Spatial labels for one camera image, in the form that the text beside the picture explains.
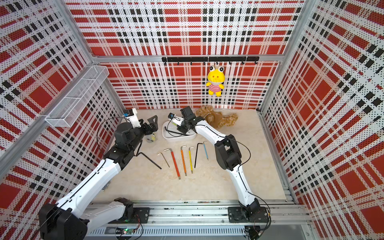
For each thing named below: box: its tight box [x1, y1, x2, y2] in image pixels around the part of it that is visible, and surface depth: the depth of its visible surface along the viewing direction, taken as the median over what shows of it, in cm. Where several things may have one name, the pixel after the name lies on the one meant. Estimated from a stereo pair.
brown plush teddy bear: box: [196, 105, 239, 129], surface depth 106 cm
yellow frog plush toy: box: [206, 66, 225, 97], surface depth 95 cm
